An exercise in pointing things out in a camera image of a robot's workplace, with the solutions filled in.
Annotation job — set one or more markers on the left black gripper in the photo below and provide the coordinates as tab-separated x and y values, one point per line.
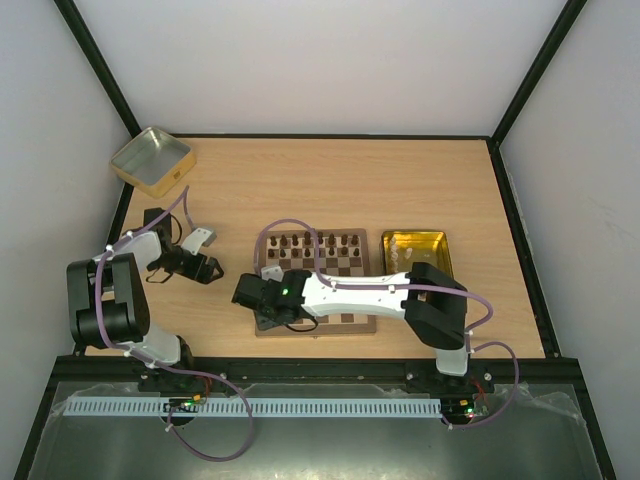
204	277

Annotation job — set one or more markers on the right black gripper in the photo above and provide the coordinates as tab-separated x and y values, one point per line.
245	295

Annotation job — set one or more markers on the wooden chess board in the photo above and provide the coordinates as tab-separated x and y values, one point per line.
340	252

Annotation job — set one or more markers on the gold tin with white pieces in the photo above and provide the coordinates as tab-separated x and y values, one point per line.
421	256

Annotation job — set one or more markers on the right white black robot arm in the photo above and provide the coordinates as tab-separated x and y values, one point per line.
430	302

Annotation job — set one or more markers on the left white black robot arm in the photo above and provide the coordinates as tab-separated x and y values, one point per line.
108	308

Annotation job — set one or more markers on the empty gold square tin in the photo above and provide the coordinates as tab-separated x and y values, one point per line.
153	162

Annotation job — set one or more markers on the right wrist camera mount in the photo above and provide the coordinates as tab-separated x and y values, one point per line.
272	272

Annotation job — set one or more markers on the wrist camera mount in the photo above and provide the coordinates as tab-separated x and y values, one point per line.
272	272
198	238

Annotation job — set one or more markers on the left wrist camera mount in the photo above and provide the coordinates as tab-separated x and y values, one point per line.
198	238

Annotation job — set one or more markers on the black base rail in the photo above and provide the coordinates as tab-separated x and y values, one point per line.
411	376

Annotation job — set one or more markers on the black frame post left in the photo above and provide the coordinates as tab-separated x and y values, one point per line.
89	47

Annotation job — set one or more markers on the black frame post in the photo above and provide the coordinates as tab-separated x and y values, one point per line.
546	53
89	47

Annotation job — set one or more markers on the black frame post right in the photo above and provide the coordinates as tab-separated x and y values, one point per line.
546	53

